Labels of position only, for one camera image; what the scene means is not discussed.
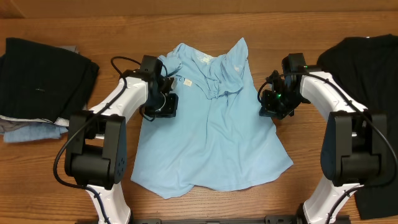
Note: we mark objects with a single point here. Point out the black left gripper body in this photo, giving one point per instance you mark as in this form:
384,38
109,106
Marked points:
161,104

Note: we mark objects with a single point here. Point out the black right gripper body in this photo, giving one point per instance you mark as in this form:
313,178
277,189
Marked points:
282,102

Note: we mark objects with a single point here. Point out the light blue printed t-shirt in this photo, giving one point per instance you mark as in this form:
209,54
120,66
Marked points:
217,138

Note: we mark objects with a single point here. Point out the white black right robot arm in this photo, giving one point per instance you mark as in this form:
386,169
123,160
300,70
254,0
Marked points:
355,146

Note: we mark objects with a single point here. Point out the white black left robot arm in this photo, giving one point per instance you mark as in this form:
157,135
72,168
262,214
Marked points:
94,158

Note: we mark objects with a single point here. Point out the black unfolded shirt pile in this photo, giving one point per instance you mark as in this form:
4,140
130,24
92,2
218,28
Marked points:
366,68

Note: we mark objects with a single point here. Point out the folded black garment on stack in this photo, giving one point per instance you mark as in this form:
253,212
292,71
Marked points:
40,81

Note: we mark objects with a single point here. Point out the folded blue garment under stack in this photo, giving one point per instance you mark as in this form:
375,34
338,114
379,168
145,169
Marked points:
35,132

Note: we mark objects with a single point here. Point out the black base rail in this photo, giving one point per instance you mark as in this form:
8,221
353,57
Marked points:
217,220

